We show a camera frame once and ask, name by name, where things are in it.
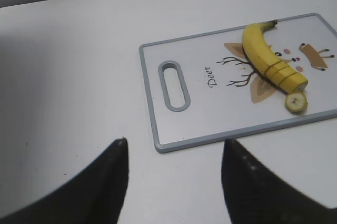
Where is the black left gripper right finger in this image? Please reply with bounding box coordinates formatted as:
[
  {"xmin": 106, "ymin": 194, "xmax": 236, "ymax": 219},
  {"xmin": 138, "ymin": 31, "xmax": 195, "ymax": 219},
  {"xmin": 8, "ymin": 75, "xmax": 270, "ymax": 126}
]
[{"xmin": 221, "ymin": 139, "xmax": 336, "ymax": 223}]

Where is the white deer cutting board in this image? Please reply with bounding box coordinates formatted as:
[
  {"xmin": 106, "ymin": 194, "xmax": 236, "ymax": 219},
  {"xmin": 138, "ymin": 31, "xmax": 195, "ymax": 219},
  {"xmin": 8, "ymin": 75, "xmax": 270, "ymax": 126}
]
[{"xmin": 139, "ymin": 13, "xmax": 336, "ymax": 153}]

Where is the yellow banana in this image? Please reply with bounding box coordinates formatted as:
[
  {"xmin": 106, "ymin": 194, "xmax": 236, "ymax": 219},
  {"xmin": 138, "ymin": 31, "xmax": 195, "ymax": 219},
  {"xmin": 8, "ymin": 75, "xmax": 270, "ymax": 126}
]
[{"xmin": 242, "ymin": 20, "xmax": 308, "ymax": 93}]

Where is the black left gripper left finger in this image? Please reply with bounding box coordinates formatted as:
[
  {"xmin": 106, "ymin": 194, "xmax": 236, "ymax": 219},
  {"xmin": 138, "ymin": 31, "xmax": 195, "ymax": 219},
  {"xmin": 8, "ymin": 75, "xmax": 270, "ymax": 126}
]
[{"xmin": 1, "ymin": 138, "xmax": 129, "ymax": 223}]

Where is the loose banana end slice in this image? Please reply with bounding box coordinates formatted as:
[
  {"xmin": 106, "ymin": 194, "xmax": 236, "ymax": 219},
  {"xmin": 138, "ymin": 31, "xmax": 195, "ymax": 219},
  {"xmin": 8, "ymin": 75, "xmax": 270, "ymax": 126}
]
[{"xmin": 285, "ymin": 92, "xmax": 308, "ymax": 114}]

